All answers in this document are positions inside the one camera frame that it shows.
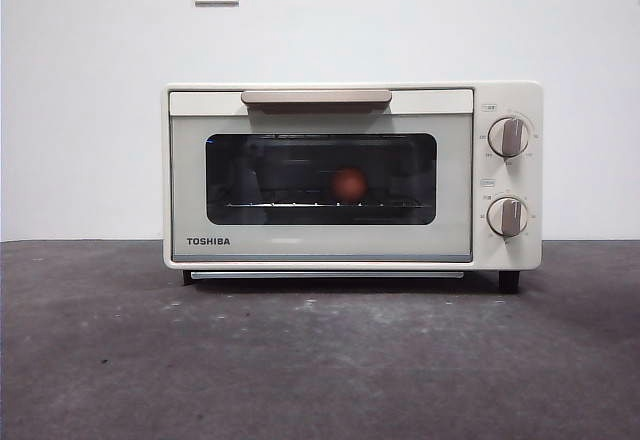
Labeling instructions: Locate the metal crumb tray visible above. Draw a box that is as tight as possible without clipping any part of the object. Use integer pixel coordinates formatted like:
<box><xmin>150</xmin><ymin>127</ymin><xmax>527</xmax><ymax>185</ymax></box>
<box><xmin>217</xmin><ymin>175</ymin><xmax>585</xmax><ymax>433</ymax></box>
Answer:
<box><xmin>188</xmin><ymin>269</ymin><xmax>466</xmax><ymax>282</ymax></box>

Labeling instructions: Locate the cream toaster oven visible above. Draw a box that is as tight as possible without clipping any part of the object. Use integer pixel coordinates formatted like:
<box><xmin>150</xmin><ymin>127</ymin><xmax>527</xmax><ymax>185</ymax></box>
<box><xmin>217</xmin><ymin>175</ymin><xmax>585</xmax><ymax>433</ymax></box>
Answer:
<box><xmin>160</xmin><ymin>79</ymin><xmax>544</xmax><ymax>294</ymax></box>

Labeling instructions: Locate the metal wire oven rack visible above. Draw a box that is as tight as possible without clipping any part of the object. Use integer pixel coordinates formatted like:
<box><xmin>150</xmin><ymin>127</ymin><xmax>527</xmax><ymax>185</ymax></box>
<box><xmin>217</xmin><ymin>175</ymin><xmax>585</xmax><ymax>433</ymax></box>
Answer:
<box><xmin>224</xmin><ymin>199</ymin><xmax>419</xmax><ymax>210</ymax></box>

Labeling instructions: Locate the cream and tan oven knob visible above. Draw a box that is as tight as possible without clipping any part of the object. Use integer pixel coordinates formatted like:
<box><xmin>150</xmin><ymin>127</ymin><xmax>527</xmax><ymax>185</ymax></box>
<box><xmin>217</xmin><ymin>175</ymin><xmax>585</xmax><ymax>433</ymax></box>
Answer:
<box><xmin>487</xmin><ymin>196</ymin><xmax>529</xmax><ymax>238</ymax></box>
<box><xmin>487</xmin><ymin>115</ymin><xmax>533</xmax><ymax>158</ymax></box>

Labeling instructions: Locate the brown egg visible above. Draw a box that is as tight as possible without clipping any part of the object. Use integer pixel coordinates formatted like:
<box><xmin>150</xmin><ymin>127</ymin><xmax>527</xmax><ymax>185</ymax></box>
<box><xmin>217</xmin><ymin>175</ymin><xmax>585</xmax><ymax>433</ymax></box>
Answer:
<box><xmin>330</xmin><ymin>166</ymin><xmax>368</xmax><ymax>200</ymax></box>

